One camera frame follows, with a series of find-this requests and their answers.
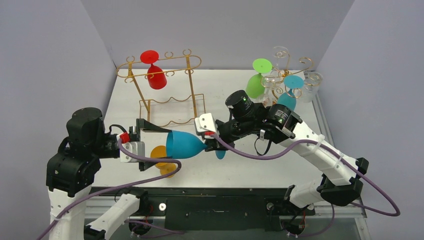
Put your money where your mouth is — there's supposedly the orange plastic goblet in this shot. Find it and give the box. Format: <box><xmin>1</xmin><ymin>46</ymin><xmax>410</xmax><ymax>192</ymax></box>
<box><xmin>149</xmin><ymin>145</ymin><xmax>178</xmax><ymax>179</ymax></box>

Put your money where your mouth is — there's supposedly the blue plastic goblet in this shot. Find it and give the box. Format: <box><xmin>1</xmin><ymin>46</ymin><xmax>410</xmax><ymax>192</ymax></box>
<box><xmin>165</xmin><ymin>130</ymin><xmax>227</xmax><ymax>160</ymax></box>
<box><xmin>276</xmin><ymin>75</ymin><xmax>304</xmax><ymax>111</ymax></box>

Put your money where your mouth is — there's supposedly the red plastic goblet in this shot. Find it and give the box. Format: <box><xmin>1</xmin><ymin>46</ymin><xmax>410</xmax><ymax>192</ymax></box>
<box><xmin>140</xmin><ymin>50</ymin><xmax>167</xmax><ymax>90</ymax></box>

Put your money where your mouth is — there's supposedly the tall gold wire glass rack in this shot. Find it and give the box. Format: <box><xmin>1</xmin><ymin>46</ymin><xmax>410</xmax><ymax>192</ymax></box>
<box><xmin>115</xmin><ymin>48</ymin><xmax>206</xmax><ymax>127</ymax></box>

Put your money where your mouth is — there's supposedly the green plastic goblet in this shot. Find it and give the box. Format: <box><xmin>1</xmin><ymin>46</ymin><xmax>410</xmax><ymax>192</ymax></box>
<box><xmin>245</xmin><ymin>58</ymin><xmax>273</xmax><ymax>99</ymax></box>

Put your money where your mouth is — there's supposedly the small clear front wine glass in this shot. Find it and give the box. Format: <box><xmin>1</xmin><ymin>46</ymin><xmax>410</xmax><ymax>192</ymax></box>
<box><xmin>271</xmin><ymin>46</ymin><xmax>291</xmax><ymax>80</ymax></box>

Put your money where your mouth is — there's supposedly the gold hook rack wooden base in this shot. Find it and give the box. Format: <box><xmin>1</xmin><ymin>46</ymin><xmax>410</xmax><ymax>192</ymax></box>
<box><xmin>257</xmin><ymin>46</ymin><xmax>324</xmax><ymax>110</ymax></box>

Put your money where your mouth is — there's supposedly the clear patterned wine glass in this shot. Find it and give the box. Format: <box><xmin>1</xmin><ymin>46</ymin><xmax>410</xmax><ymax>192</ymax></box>
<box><xmin>299</xmin><ymin>71</ymin><xmax>324</xmax><ymax>103</ymax></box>

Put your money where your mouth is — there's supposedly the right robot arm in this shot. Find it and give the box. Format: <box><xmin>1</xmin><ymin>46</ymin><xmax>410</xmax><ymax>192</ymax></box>
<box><xmin>195</xmin><ymin>90</ymin><xmax>369</xmax><ymax>214</ymax></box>

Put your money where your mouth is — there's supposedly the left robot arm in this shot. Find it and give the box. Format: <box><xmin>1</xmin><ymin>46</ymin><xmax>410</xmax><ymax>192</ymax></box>
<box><xmin>42</xmin><ymin>107</ymin><xmax>163</xmax><ymax>240</ymax></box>

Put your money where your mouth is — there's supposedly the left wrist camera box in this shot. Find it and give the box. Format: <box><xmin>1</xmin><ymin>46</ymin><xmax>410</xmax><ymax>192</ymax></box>
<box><xmin>116</xmin><ymin>133</ymin><xmax>146</xmax><ymax>163</ymax></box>

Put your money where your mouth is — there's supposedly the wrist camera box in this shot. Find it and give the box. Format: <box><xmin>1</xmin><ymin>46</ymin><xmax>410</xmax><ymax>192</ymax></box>
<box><xmin>116</xmin><ymin>133</ymin><xmax>146</xmax><ymax>163</ymax></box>
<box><xmin>194</xmin><ymin>113</ymin><xmax>219</xmax><ymax>140</ymax></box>

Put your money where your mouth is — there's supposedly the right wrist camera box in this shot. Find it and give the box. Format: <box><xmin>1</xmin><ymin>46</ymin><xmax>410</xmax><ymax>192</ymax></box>
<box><xmin>194</xmin><ymin>113</ymin><xmax>219</xmax><ymax>140</ymax></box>

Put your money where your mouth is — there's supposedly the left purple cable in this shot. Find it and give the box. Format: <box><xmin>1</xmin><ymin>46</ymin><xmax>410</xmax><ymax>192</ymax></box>
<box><xmin>36</xmin><ymin>139</ymin><xmax>186</xmax><ymax>240</ymax></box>

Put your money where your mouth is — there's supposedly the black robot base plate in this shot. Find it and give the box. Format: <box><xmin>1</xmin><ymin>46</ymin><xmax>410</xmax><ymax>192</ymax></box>
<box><xmin>116</xmin><ymin>187</ymin><xmax>316</xmax><ymax>232</ymax></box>

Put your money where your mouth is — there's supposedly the aluminium table frame rail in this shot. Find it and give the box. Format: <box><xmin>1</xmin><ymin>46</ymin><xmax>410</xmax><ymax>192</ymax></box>
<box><xmin>304</xmin><ymin>70</ymin><xmax>360</xmax><ymax>203</ymax></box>

